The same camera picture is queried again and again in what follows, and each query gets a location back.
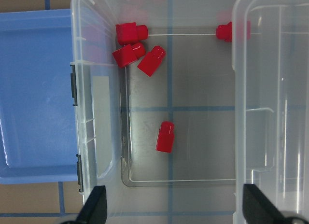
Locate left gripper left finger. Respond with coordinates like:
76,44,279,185
73,185,107,224

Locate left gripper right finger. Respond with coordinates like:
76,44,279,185
242,184,290,224

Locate clear plastic box lid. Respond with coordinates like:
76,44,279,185
232,0,309,224

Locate clear plastic storage box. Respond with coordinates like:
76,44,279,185
71,0,236,224

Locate blue plastic tray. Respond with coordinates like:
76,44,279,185
0,9,77,184

